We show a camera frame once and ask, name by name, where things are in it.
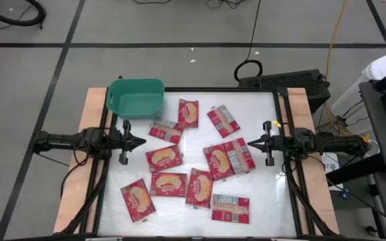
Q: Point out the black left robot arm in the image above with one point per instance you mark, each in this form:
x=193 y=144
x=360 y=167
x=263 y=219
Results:
x=59 y=142

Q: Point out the white plastic bin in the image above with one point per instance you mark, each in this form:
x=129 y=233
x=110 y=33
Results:
x=384 y=67

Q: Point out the yellow tag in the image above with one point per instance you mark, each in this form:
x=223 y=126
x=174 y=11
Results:
x=276 y=124

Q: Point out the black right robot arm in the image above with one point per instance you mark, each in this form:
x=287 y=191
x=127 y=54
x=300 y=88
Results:
x=330 y=144

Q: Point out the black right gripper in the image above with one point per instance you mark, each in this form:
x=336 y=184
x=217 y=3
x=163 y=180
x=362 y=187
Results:
x=268 y=144

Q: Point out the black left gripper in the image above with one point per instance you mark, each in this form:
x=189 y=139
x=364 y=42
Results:
x=125 y=144

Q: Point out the teal plastic basket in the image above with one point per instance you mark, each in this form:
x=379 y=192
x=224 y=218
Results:
x=136 y=100

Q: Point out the white paper sheet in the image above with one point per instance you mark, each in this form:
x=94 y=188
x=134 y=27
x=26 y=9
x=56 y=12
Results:
x=330 y=165

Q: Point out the yellow plug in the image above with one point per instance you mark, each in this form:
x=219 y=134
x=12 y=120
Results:
x=365 y=138

